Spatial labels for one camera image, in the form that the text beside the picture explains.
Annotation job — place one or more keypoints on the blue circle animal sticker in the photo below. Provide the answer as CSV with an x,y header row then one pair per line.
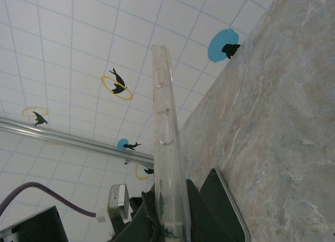
x,y
121,143
217,46

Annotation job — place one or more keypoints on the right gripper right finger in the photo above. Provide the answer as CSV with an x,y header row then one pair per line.
x,y
199,221

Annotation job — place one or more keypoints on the black smartphone silver edge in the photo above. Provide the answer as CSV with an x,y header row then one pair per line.
x,y
225,200

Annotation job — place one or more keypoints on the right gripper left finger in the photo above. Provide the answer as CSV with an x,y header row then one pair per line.
x,y
144,226

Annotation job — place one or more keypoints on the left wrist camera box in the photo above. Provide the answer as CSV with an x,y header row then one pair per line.
x,y
119,200

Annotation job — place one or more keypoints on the aluminium corner post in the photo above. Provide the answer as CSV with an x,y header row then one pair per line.
x,y
78,145

